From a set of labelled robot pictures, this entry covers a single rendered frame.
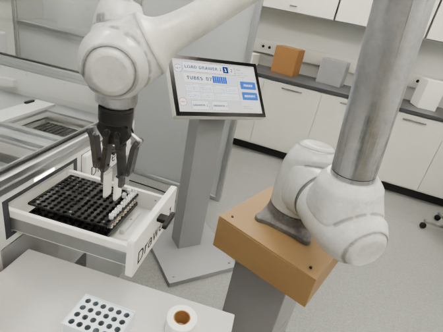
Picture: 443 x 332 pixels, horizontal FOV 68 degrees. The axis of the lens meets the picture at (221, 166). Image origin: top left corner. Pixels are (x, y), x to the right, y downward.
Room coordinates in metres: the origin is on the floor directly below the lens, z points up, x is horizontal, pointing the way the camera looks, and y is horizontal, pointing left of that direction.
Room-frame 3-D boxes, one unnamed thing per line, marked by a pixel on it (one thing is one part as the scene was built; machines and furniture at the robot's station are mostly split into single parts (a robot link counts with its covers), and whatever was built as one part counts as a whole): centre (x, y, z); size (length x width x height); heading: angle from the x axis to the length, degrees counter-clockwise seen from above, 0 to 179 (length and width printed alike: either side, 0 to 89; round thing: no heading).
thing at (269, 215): (0.92, -0.26, 0.90); 0.22 x 0.18 x 0.06; 157
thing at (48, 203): (0.75, 0.35, 0.87); 0.22 x 0.18 x 0.06; 83
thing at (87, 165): (1.07, 0.42, 0.87); 0.29 x 0.02 x 0.11; 173
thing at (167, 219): (0.72, 0.12, 0.91); 0.07 x 0.04 x 0.01; 173
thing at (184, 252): (1.67, 0.10, 0.51); 0.50 x 0.45 x 1.02; 34
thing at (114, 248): (0.75, 0.35, 0.86); 0.40 x 0.26 x 0.06; 83
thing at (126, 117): (0.68, 0.25, 1.16); 0.08 x 0.07 x 0.09; 83
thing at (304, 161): (0.89, -0.26, 1.03); 0.18 x 0.16 x 0.22; 19
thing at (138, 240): (0.72, 0.15, 0.87); 0.29 x 0.02 x 0.11; 173
